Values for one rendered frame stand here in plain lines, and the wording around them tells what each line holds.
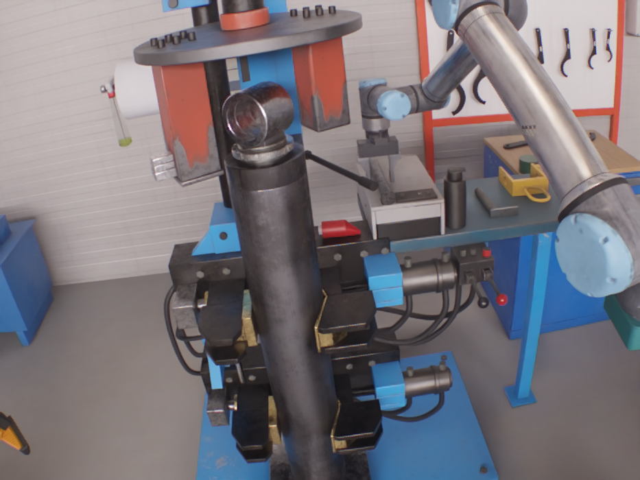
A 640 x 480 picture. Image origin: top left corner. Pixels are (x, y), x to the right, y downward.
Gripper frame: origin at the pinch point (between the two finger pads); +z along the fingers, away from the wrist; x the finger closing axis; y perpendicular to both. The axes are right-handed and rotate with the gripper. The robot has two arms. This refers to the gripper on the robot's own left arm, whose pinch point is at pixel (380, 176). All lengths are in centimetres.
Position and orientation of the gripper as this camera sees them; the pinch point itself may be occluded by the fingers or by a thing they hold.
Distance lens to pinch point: 192.7
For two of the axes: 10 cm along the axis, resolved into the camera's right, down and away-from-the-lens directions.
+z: 1.0, 8.8, 4.6
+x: -9.9, 1.3, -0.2
